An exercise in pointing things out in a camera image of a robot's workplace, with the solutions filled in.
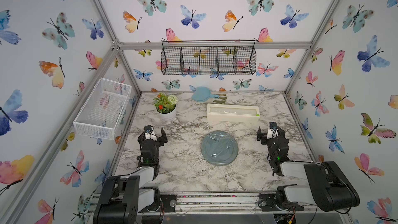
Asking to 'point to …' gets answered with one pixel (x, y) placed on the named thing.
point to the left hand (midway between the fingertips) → (155, 128)
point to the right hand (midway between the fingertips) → (271, 126)
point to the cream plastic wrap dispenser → (232, 114)
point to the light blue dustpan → (202, 94)
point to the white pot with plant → (165, 104)
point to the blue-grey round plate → (219, 148)
